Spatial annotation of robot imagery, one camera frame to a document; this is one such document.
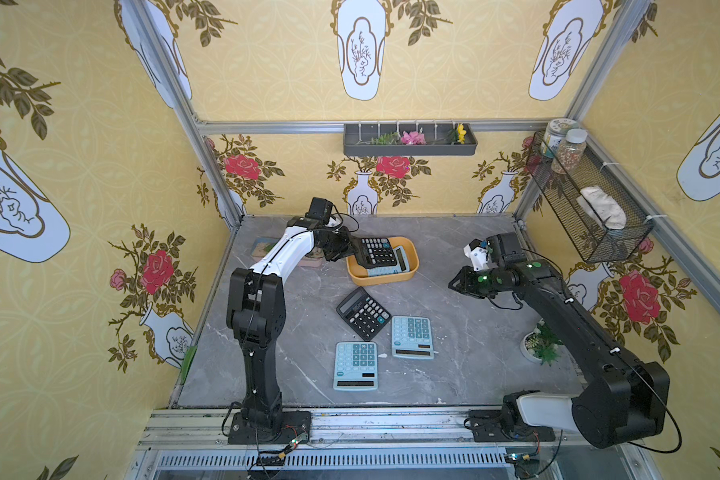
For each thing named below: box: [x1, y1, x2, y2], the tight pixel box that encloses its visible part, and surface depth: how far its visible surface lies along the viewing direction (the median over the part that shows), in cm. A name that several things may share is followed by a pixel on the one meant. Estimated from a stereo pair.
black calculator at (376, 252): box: [356, 237, 398, 270], surface depth 97 cm
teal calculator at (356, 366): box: [333, 341, 379, 391], surface depth 83 cm
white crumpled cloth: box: [576, 186, 627, 230], surface depth 70 cm
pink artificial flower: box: [401, 130, 426, 145], surface depth 89 cm
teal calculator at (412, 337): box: [391, 316, 434, 360], surface depth 90 cm
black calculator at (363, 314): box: [336, 286, 392, 342], surface depth 94 cm
